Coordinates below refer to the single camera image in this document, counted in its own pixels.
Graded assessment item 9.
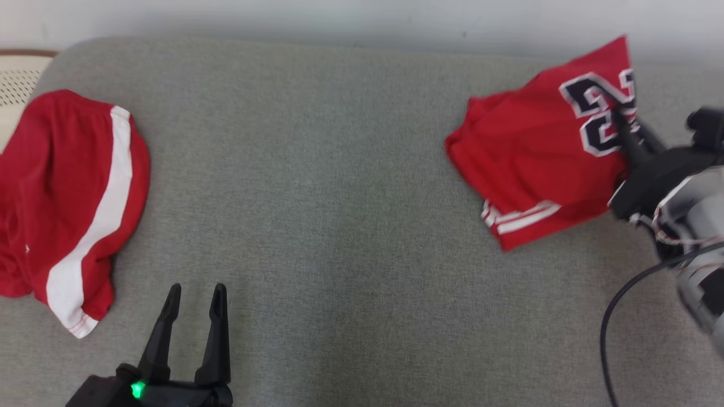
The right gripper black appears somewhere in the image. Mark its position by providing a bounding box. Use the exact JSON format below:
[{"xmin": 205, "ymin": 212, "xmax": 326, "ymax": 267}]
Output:
[{"xmin": 608, "ymin": 110, "xmax": 724, "ymax": 221}]

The grey fabric sofa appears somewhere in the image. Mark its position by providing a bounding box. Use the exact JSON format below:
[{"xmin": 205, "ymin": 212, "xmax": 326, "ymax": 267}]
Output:
[{"xmin": 0, "ymin": 37, "xmax": 724, "ymax": 407}]

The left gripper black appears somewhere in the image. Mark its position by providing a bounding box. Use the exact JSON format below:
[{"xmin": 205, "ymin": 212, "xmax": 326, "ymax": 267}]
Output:
[{"xmin": 65, "ymin": 284, "xmax": 234, "ymax": 407}]

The red shorts white stripe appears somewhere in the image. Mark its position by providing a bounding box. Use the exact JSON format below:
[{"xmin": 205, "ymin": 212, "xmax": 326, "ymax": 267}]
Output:
[{"xmin": 0, "ymin": 89, "xmax": 150, "ymax": 339}]

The red white number jersey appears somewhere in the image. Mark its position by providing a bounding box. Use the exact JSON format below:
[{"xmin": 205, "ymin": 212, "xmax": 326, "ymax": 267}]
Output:
[{"xmin": 445, "ymin": 35, "xmax": 643, "ymax": 251}]

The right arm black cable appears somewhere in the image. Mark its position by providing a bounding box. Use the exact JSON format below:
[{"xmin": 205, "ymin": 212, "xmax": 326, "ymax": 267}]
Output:
[{"xmin": 600, "ymin": 240, "xmax": 724, "ymax": 407}]

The cream perforated laundry basket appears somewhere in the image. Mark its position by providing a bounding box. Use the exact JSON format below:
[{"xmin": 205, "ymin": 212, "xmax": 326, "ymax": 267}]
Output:
[{"xmin": 0, "ymin": 50, "xmax": 58, "ymax": 152}]

